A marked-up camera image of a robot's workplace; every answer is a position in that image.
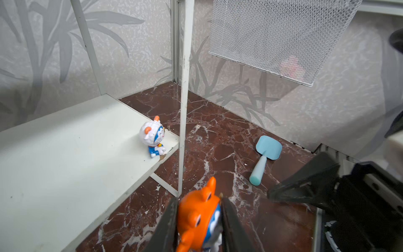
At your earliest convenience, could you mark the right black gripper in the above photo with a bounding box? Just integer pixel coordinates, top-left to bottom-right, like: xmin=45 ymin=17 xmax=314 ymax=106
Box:
xmin=267 ymin=152 xmax=403 ymax=252

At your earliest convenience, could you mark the pink toy in basket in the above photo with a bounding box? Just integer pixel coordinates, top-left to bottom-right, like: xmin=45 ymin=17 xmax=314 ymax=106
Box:
xmin=280 ymin=56 xmax=305 ymax=81

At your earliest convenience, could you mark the white sheep Doraemon figure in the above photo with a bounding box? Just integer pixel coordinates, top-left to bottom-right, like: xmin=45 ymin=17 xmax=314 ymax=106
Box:
xmin=139 ymin=115 xmax=166 ymax=158

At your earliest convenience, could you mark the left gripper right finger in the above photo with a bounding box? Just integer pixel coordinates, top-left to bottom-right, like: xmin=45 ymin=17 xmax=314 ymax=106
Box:
xmin=221 ymin=197 xmax=255 ymax=252

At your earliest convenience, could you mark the white two-tier shelf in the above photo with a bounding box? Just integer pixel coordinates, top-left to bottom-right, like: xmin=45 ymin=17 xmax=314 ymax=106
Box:
xmin=1 ymin=1 xmax=183 ymax=252

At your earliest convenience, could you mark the white wire mesh basket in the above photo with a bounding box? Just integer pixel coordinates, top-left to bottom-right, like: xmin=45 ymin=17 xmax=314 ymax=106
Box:
xmin=209 ymin=0 xmax=361 ymax=87

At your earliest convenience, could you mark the light blue toy shovel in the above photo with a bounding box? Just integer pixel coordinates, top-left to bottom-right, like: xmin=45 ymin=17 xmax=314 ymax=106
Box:
xmin=249 ymin=135 xmax=282 ymax=186

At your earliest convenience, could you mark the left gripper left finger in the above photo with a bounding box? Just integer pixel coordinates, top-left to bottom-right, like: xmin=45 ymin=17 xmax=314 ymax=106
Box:
xmin=143 ymin=197 xmax=178 ymax=252

